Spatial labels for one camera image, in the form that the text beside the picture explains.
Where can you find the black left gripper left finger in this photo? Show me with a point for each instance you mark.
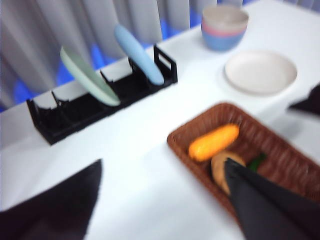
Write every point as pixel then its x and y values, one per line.
pixel 50 212

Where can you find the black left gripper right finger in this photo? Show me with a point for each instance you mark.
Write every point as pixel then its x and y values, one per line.
pixel 270 212

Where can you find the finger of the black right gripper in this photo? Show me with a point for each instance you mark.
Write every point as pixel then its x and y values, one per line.
pixel 310 102

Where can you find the green cucumber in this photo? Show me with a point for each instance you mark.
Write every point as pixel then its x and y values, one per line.
pixel 257 162

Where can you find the brown wicker basket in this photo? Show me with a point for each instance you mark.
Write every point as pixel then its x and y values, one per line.
pixel 275 150

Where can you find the brown potato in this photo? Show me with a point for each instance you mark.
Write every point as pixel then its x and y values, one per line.
pixel 220 167

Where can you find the orange corn cob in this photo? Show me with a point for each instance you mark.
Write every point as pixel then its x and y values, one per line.
pixel 212 142

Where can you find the white plate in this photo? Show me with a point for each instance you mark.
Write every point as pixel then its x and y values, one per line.
pixel 260 72

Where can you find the black dish rack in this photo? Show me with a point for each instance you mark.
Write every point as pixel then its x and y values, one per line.
pixel 75 117

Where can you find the blue bowl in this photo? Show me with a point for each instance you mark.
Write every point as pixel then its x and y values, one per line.
pixel 222 42

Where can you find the pink bowl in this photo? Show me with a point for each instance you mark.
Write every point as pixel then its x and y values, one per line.
pixel 220 32

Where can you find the cream bowl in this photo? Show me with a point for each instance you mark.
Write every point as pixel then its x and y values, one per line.
pixel 225 16

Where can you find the pale green plate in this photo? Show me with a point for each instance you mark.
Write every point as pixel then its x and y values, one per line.
pixel 90 77

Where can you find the pale blue plate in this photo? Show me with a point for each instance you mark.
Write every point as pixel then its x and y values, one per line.
pixel 140 55

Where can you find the grey pleated curtain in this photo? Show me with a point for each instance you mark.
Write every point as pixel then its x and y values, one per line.
pixel 50 25

